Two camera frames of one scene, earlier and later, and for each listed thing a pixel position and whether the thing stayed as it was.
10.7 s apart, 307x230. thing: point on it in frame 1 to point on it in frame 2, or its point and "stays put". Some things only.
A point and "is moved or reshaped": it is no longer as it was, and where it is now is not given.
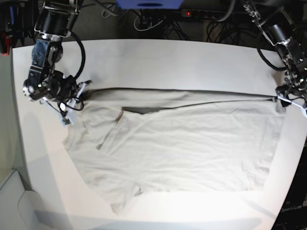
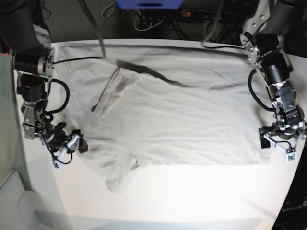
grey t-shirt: [127, 141] is moved or reshaped
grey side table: [20, 209] stays put
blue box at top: [149, 4] stays put
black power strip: [208, 14] stays put
